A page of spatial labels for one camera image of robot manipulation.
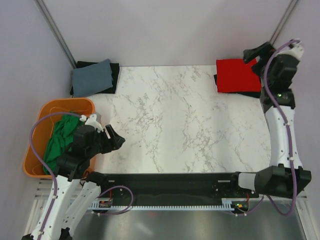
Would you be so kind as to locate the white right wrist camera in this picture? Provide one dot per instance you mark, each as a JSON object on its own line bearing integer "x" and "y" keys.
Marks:
{"x": 295, "y": 49}

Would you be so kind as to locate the left aluminium frame post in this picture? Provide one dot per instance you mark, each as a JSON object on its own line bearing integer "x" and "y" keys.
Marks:
{"x": 55, "y": 30}

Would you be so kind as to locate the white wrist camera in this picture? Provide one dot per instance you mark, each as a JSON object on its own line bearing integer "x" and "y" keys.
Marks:
{"x": 93, "y": 120}
{"x": 295, "y": 49}

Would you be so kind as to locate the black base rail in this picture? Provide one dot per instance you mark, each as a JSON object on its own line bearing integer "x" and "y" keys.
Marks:
{"x": 169, "y": 188}

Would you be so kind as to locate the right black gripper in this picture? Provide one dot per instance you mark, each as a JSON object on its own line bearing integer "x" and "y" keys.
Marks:
{"x": 263, "y": 50}

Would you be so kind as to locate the folded black t-shirt right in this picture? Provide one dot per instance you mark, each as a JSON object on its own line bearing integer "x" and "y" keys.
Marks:
{"x": 247, "y": 94}

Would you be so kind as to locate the aluminium frame post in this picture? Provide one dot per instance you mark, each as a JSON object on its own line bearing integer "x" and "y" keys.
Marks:
{"x": 55, "y": 30}
{"x": 284, "y": 20}

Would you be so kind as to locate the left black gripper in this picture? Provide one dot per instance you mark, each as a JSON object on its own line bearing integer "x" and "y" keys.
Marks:
{"x": 117, "y": 141}

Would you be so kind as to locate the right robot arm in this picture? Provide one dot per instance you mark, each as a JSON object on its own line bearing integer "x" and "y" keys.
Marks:
{"x": 285, "y": 177}

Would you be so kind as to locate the folded grey t-shirt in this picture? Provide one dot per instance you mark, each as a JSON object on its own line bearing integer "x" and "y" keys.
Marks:
{"x": 92, "y": 79}

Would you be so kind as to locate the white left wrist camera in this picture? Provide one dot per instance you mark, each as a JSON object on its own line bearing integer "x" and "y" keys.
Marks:
{"x": 93, "y": 120}

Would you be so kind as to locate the right aluminium frame post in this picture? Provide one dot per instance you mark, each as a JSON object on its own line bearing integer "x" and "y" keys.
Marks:
{"x": 284, "y": 20}

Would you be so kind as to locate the red t-shirt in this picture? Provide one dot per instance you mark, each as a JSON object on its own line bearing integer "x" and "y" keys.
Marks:
{"x": 235, "y": 76}

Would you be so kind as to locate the folded black t-shirt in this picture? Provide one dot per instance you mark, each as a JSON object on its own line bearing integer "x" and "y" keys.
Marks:
{"x": 247, "y": 94}
{"x": 115, "y": 68}

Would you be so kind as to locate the green t-shirt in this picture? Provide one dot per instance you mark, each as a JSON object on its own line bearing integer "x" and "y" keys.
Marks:
{"x": 61, "y": 137}

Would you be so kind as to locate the folded black t-shirt left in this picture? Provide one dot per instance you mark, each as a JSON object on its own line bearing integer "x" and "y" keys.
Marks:
{"x": 115, "y": 68}

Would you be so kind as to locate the white slotted cable duct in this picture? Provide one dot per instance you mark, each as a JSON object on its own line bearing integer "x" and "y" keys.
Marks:
{"x": 225, "y": 204}

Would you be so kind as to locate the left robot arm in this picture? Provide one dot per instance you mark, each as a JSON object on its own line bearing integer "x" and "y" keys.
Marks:
{"x": 61, "y": 215}

